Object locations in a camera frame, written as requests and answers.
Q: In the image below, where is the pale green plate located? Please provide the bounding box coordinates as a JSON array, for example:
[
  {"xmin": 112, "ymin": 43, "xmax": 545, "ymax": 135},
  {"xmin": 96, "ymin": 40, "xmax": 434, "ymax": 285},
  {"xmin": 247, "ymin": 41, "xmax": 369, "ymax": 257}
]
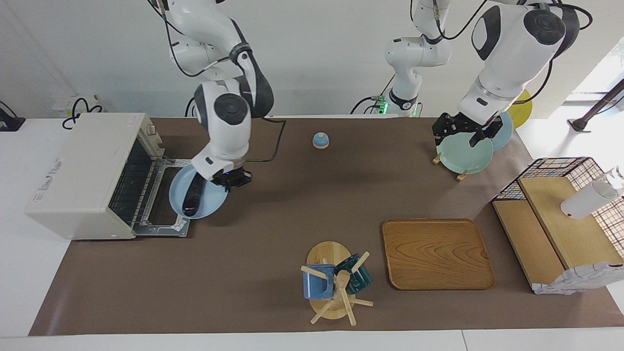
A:
[{"xmin": 436, "ymin": 133, "xmax": 494, "ymax": 175}]

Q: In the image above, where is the light blue plate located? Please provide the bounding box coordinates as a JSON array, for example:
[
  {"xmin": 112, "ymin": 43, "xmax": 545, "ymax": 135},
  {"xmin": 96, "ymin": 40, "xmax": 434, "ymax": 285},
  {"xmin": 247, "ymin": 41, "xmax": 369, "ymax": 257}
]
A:
[
  {"xmin": 490, "ymin": 111, "xmax": 514, "ymax": 151},
  {"xmin": 169, "ymin": 163, "xmax": 230, "ymax": 219}
]

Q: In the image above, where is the dark green mug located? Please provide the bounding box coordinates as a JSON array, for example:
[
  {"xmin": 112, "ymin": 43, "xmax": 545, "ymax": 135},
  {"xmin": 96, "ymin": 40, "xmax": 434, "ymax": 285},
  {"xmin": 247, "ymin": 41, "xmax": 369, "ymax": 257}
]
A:
[{"xmin": 334, "ymin": 253, "xmax": 373, "ymax": 295}]

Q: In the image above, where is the marble pattern sheet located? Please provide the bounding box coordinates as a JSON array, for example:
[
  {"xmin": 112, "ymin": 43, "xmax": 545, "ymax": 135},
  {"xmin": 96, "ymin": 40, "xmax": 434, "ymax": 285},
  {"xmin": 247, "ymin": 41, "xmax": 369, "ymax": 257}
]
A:
[{"xmin": 533, "ymin": 262, "xmax": 624, "ymax": 295}]

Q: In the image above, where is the toaster oven glass door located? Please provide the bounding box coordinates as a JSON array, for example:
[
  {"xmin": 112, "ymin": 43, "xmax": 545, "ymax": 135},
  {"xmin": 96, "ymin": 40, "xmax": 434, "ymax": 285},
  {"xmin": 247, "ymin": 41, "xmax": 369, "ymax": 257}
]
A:
[{"xmin": 132, "ymin": 156, "xmax": 191, "ymax": 238}]

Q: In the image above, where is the brown table mat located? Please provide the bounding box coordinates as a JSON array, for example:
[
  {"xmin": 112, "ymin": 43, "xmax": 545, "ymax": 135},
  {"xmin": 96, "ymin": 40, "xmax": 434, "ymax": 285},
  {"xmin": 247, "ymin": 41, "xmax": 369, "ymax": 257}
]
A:
[{"xmin": 28, "ymin": 117, "xmax": 624, "ymax": 337}]

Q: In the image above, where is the oven wire rack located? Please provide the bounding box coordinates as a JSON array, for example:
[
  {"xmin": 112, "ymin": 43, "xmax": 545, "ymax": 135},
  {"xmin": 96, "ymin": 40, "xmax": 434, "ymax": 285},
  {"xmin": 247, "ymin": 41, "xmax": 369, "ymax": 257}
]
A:
[{"xmin": 110, "ymin": 141, "xmax": 164, "ymax": 225}]

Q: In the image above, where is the black stand pole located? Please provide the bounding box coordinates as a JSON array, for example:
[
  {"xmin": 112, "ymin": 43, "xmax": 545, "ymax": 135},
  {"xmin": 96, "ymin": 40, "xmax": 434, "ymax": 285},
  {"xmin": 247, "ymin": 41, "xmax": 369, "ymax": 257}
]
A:
[{"xmin": 568, "ymin": 78, "xmax": 624, "ymax": 133}]

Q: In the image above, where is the wooden shelf box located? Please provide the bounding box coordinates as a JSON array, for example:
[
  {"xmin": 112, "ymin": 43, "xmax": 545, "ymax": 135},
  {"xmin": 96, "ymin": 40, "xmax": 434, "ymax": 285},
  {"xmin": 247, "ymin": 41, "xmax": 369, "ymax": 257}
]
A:
[{"xmin": 492, "ymin": 176, "xmax": 624, "ymax": 293}]

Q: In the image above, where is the black coiled cable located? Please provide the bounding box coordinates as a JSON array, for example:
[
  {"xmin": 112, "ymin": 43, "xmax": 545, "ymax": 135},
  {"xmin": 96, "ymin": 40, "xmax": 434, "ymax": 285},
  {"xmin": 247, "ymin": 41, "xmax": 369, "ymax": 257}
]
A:
[{"xmin": 62, "ymin": 97, "xmax": 105, "ymax": 130}]

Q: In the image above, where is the black clamp mount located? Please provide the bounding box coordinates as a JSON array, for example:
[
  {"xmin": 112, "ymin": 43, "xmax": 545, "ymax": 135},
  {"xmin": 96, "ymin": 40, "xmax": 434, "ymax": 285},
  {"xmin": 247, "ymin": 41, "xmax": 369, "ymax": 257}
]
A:
[{"xmin": 0, "ymin": 101, "xmax": 26, "ymax": 132}]

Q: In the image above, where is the white toaster oven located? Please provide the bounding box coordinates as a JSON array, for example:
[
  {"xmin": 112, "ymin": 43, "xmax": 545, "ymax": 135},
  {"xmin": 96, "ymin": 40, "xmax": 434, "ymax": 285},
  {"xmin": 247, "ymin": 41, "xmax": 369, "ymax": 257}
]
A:
[{"xmin": 24, "ymin": 113, "xmax": 166, "ymax": 240}]

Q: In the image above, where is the yellow plate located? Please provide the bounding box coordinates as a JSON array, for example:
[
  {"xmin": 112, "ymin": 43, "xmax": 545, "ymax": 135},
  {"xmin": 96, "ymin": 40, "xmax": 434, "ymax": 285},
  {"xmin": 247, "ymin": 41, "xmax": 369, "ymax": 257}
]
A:
[{"xmin": 507, "ymin": 89, "xmax": 533, "ymax": 129}]

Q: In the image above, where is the black wire basket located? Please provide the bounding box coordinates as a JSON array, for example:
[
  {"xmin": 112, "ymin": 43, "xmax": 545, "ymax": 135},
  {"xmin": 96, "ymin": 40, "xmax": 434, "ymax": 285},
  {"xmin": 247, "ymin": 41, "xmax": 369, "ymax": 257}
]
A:
[{"xmin": 491, "ymin": 156, "xmax": 624, "ymax": 244}]

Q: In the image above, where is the wooden mug tree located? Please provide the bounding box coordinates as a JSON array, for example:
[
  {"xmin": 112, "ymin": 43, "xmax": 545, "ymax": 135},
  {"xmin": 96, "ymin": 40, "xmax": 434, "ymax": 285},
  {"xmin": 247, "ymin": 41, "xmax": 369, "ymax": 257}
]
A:
[{"xmin": 300, "ymin": 241, "xmax": 374, "ymax": 326}]

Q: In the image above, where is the dark purple eggplant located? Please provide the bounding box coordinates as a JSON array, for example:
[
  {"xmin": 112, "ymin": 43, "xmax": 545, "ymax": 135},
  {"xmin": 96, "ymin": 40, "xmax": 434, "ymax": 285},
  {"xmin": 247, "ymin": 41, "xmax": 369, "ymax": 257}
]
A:
[{"xmin": 182, "ymin": 175, "xmax": 205, "ymax": 217}]

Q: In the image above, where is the blue mug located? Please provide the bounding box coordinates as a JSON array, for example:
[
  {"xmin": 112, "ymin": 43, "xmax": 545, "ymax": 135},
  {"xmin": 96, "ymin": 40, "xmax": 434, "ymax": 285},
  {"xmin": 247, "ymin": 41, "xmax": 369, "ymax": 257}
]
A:
[{"xmin": 302, "ymin": 264, "xmax": 336, "ymax": 300}]

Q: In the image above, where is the wooden serving tray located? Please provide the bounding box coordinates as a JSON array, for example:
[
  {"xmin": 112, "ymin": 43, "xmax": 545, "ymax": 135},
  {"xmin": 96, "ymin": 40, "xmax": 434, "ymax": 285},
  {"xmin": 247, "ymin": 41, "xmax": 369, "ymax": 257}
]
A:
[{"xmin": 382, "ymin": 218, "xmax": 496, "ymax": 291}]

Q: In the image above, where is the wooden plate rack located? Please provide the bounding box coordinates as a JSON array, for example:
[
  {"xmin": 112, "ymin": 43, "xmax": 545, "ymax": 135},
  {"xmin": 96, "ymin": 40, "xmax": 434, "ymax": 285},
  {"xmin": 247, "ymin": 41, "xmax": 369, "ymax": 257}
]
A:
[{"xmin": 431, "ymin": 152, "xmax": 468, "ymax": 182}]

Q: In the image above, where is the white bottle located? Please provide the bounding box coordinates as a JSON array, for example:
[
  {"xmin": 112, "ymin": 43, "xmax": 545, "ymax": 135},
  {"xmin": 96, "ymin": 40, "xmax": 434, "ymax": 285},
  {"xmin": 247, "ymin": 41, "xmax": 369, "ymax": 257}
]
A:
[{"xmin": 560, "ymin": 167, "xmax": 624, "ymax": 220}]

